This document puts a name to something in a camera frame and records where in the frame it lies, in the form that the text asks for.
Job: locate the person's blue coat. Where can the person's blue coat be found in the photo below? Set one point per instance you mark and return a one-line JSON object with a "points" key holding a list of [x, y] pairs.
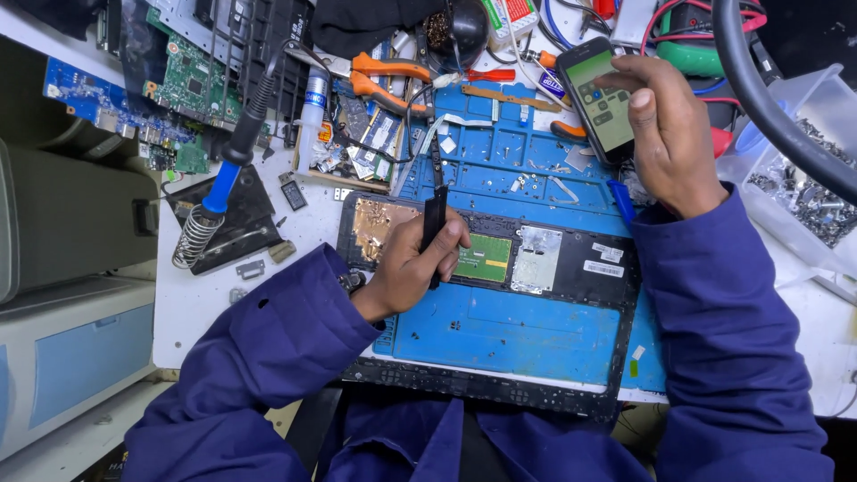
{"points": [[535, 448]]}

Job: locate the red screwdriver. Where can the red screwdriver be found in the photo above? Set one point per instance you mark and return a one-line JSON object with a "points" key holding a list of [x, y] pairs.
{"points": [[492, 75]]}

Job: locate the black laptop grille part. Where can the black laptop grille part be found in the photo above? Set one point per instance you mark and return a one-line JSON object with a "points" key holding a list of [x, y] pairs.
{"points": [[268, 40]]}

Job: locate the black dome tip cleaner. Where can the black dome tip cleaner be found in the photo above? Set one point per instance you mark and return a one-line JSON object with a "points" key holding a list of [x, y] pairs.
{"points": [[465, 30]]}

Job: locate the white box with red label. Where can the white box with red label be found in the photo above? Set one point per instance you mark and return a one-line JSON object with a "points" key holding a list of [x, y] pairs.
{"points": [[512, 17]]}

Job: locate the blue and black soldering iron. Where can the blue and black soldering iron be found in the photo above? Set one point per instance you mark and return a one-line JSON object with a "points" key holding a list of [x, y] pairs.
{"points": [[241, 134]]}

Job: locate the white and blue drawer cabinet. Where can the white and blue drawer cabinet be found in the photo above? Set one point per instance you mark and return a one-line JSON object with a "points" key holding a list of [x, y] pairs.
{"points": [[73, 361]]}

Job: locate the wooden tray of parts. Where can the wooden tray of parts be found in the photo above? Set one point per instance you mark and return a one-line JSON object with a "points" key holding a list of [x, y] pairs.
{"points": [[365, 150]]}

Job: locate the black plastic pry tool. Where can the black plastic pry tool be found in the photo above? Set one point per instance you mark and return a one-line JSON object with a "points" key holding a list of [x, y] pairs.
{"points": [[434, 204]]}

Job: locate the person's left hand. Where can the person's left hand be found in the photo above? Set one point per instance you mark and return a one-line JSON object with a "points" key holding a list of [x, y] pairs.
{"points": [[398, 264]]}

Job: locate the green and black meter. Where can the green and black meter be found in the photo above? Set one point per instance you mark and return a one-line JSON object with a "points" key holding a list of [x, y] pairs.
{"points": [[686, 57]]}

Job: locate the black cloth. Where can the black cloth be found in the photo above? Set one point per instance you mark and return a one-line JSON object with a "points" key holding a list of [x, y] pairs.
{"points": [[368, 23]]}

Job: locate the clear plastic box of screws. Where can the clear plastic box of screws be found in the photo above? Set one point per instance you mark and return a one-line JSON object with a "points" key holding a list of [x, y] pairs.
{"points": [[797, 194]]}

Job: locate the small metal bracket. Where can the small metal bracket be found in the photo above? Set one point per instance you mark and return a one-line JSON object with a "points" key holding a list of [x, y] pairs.
{"points": [[250, 270]]}

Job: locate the blue silicone repair mat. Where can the blue silicone repair mat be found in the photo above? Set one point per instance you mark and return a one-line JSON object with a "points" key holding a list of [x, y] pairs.
{"points": [[509, 328]]}

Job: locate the blue plastic pry tool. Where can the blue plastic pry tool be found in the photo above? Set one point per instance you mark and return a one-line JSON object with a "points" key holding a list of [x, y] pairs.
{"points": [[622, 201]]}

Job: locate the black soldering iron stand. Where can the black soldering iron stand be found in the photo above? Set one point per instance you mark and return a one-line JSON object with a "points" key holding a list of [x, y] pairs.
{"points": [[248, 214]]}

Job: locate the small green circuit board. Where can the small green circuit board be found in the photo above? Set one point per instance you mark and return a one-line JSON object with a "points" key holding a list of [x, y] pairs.
{"points": [[193, 157]]}

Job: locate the person's right hand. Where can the person's right hand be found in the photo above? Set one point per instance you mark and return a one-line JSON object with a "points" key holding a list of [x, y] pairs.
{"points": [[676, 140]]}

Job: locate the grey case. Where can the grey case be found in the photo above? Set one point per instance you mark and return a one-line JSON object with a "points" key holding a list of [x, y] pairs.
{"points": [[67, 221]]}

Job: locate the beige plastic piece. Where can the beige plastic piece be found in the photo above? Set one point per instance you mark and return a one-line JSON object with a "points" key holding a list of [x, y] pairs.
{"points": [[282, 251]]}

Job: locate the black laptop palmrest frame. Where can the black laptop palmrest frame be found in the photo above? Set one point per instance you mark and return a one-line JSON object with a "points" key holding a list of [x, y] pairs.
{"points": [[569, 261]]}

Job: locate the red plastic cap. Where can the red plastic cap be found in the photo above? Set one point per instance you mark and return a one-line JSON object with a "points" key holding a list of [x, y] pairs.
{"points": [[720, 142]]}

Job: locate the brown flex strip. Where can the brown flex strip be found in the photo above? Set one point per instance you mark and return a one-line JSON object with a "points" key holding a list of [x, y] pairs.
{"points": [[509, 98]]}

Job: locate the small black chip module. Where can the small black chip module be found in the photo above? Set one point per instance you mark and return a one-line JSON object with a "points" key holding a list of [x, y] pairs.
{"points": [[293, 195]]}

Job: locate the blue circuit board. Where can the blue circuit board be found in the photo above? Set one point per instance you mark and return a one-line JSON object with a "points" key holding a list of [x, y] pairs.
{"points": [[100, 100]]}

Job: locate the white glue bottle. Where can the white glue bottle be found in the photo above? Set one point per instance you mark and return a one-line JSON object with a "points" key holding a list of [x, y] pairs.
{"points": [[312, 114]]}

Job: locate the black smartphone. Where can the black smartphone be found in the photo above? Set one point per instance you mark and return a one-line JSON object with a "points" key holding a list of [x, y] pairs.
{"points": [[592, 100]]}

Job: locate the black wristwatch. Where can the black wristwatch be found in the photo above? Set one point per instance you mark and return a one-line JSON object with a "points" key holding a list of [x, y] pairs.
{"points": [[352, 281]]}

